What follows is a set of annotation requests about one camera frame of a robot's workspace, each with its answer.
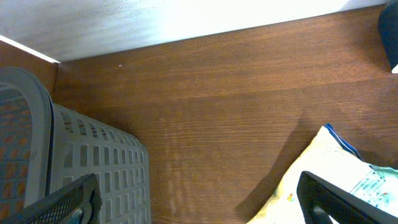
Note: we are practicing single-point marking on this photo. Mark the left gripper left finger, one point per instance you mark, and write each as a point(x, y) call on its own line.
point(78, 202)

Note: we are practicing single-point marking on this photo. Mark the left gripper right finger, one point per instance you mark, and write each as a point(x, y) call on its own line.
point(323, 202)

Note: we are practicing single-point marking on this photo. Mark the cream snack bag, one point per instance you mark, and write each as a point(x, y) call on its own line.
point(330, 157)

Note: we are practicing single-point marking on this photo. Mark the white barcode scanner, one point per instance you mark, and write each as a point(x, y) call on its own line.
point(387, 27)

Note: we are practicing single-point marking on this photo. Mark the grey plastic mesh basket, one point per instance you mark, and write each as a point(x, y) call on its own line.
point(45, 146)

